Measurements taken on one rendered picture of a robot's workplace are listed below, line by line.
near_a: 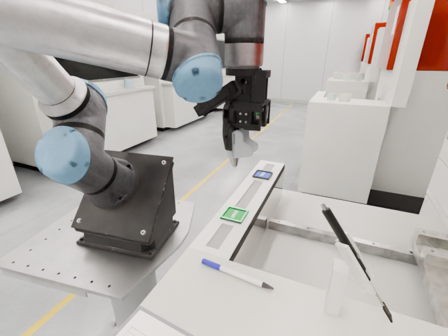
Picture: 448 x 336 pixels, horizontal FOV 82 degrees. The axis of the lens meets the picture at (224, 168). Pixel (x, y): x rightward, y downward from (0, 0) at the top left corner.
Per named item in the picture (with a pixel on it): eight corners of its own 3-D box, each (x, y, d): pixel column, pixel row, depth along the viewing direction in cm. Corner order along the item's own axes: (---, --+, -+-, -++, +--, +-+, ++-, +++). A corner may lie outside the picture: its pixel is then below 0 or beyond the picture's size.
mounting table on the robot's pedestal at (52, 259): (7, 300, 74) (-9, 264, 69) (109, 215, 114) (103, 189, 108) (148, 341, 63) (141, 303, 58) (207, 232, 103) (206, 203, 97)
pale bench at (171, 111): (215, 115, 640) (214, 23, 561) (175, 133, 488) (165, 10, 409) (178, 112, 679) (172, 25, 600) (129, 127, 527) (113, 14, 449)
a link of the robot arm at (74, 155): (69, 198, 66) (22, 179, 53) (75, 151, 71) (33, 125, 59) (113, 189, 64) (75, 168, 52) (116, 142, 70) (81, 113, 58)
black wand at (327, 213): (317, 208, 35) (327, 205, 34) (319, 203, 36) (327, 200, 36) (387, 323, 37) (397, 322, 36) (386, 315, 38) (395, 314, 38)
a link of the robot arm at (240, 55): (218, 43, 48) (234, 45, 54) (218, 70, 49) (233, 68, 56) (257, 42, 45) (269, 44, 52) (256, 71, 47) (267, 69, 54)
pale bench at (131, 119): (162, 139, 454) (149, 6, 375) (69, 181, 302) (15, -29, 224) (115, 133, 494) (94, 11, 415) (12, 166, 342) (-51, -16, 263)
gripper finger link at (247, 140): (255, 169, 58) (257, 129, 55) (230, 165, 60) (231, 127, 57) (259, 165, 61) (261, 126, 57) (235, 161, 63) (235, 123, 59)
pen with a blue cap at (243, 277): (275, 284, 44) (203, 257, 50) (273, 289, 43) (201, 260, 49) (274, 289, 44) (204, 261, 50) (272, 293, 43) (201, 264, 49)
